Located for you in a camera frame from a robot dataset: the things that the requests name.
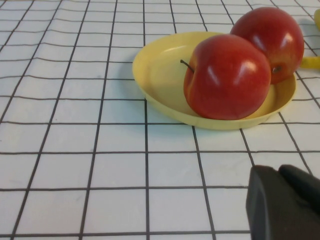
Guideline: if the red apple without stem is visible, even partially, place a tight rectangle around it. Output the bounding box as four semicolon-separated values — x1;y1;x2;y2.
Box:
229;6;305;85

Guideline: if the yellow round plate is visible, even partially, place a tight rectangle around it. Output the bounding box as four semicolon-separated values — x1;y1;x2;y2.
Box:
132;31;298;131

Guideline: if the yellow banana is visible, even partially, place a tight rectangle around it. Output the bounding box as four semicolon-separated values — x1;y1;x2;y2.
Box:
299;8;320;69

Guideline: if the red apple with stem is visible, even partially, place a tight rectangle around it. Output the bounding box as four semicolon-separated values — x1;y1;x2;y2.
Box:
180;34;272;120

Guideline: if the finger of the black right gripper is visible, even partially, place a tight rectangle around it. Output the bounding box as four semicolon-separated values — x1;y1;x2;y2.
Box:
278;163;320;217
245;165;320;240

